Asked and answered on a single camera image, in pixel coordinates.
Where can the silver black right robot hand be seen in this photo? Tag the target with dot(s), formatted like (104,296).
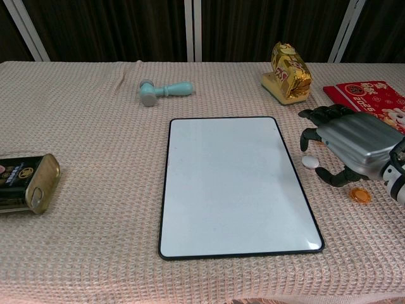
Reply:
(357,136)

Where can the white round magnet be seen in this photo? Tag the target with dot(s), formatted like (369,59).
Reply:
(310,161)

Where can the white magnetic board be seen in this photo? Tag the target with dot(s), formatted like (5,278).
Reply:
(228,190)

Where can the red 2026 calendar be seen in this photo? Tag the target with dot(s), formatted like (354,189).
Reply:
(357,92)

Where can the gold foil snack bag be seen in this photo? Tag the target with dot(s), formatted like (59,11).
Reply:
(291,76)

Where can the dark brown curtain panel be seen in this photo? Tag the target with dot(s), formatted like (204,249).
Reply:
(9,38)
(379,31)
(269,22)
(110,28)

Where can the teal toy hammer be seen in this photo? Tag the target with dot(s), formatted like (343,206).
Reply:
(177,88)

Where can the pink waffle tablecloth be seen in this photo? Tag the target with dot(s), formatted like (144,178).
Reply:
(95,126)

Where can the black gold tin can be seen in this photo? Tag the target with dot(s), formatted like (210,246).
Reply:
(19,183)

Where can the white frame post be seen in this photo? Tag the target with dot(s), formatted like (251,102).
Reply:
(346,31)
(189,31)
(28,31)

